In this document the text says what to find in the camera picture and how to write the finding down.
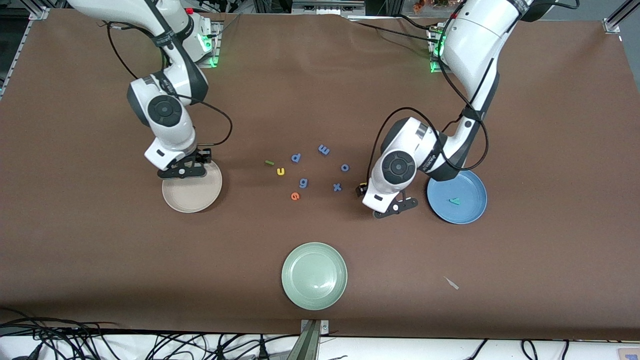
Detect beige brown plate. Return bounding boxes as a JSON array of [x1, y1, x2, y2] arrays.
[[161, 160, 223, 214]]

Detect pale green plate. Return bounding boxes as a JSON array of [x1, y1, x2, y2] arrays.
[[281, 242, 348, 311]]

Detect blue plate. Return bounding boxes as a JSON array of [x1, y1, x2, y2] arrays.
[[426, 169, 488, 225]]

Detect brown table cover sheet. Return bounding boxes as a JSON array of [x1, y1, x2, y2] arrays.
[[0, 9, 640, 342]]

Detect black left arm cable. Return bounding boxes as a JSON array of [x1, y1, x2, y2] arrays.
[[367, 47, 490, 187]]

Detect grey base cable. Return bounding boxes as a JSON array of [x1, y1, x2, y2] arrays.
[[212, 14, 242, 40]]

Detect aluminium extrusion post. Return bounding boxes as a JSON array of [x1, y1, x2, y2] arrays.
[[286, 319, 331, 360]]

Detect black base cable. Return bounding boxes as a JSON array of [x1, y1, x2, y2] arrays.
[[347, 14, 443, 46]]

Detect aluminium background frame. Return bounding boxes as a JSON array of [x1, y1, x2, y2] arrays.
[[291, 0, 367, 17]]

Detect tangled black cables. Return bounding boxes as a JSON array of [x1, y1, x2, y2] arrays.
[[0, 307, 301, 360]]

